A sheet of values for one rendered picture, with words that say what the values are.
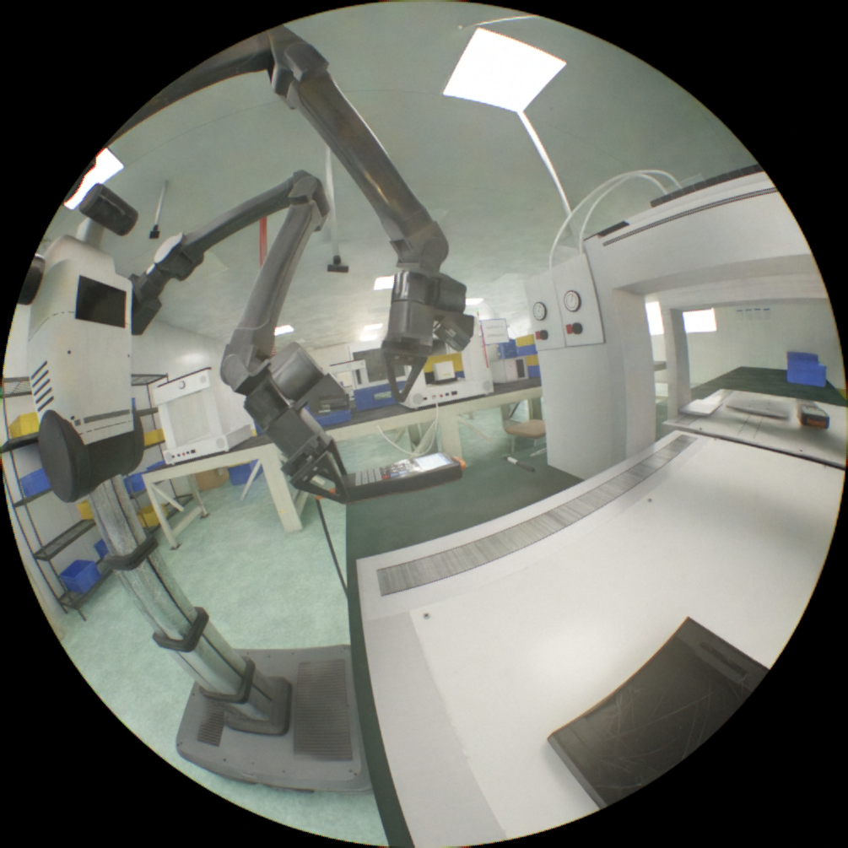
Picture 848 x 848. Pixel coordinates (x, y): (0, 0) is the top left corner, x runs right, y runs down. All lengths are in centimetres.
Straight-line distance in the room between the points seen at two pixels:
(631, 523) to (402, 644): 25
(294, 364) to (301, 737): 89
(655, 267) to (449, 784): 51
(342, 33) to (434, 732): 201
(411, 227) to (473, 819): 54
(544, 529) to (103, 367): 71
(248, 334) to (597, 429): 65
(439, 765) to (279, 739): 78
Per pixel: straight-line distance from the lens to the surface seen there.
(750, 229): 40
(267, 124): 215
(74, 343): 57
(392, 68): 198
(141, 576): 63
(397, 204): 42
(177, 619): 69
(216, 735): 106
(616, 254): 47
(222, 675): 78
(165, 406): 266
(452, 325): 44
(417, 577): 27
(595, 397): 58
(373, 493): 40
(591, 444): 62
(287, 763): 91
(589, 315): 56
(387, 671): 21
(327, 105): 46
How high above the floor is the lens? 104
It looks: 11 degrees down
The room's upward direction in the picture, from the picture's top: 10 degrees counter-clockwise
